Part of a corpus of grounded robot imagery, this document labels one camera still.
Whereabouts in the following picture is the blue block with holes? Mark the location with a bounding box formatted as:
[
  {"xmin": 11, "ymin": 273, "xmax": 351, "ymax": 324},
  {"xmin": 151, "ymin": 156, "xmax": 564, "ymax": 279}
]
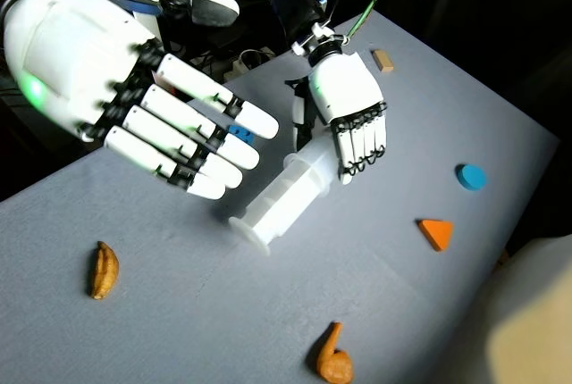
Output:
[{"xmin": 226, "ymin": 123, "xmax": 256, "ymax": 145}]

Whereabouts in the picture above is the large translucent plastic syringe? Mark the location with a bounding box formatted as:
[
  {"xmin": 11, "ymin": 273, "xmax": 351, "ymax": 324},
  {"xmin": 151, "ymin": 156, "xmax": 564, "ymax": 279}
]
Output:
[{"xmin": 228, "ymin": 140, "xmax": 343, "ymax": 256}]

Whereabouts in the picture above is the brown toy bread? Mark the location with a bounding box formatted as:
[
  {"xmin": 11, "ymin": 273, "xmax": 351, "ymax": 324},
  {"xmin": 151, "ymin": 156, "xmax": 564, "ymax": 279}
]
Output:
[{"xmin": 87, "ymin": 240, "xmax": 121, "ymax": 300}]

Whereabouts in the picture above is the orange toy chicken drumstick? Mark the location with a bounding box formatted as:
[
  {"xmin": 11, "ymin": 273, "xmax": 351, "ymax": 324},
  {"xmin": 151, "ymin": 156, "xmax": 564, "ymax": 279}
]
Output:
[{"xmin": 307, "ymin": 321, "xmax": 356, "ymax": 384}]

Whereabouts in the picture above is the grey table cloth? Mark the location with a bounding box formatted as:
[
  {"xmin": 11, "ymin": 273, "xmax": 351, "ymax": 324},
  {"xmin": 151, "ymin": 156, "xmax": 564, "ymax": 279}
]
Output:
[{"xmin": 0, "ymin": 8, "xmax": 562, "ymax": 384}]

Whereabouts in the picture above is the beige blurry foreground object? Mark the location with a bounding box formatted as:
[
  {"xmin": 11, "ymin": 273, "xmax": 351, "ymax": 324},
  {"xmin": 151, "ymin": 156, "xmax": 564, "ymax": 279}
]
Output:
[{"xmin": 426, "ymin": 234, "xmax": 572, "ymax": 384}]

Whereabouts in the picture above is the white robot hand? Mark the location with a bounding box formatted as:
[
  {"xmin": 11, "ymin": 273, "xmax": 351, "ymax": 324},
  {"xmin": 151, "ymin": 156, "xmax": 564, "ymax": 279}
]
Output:
[
  {"xmin": 2, "ymin": 0, "xmax": 281, "ymax": 201},
  {"xmin": 285, "ymin": 49, "xmax": 389, "ymax": 187}
]

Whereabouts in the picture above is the orange triangle block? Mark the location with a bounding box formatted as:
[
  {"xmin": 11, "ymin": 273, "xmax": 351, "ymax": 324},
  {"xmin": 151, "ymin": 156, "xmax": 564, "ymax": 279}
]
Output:
[{"xmin": 417, "ymin": 218, "xmax": 455, "ymax": 253}]

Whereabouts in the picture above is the white power strip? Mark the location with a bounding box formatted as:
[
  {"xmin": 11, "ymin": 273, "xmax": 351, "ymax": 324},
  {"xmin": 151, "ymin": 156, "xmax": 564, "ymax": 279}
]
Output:
[{"xmin": 223, "ymin": 46, "xmax": 274, "ymax": 82}]

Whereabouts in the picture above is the tan wooden block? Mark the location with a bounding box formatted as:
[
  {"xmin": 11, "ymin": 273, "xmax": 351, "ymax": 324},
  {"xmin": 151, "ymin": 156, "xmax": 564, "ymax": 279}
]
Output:
[{"xmin": 371, "ymin": 48, "xmax": 394, "ymax": 73}]

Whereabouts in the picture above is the blue round disc block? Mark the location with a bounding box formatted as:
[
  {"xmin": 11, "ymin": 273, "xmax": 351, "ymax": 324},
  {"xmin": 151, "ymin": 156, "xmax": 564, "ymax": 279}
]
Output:
[{"xmin": 454, "ymin": 163, "xmax": 488, "ymax": 191}]

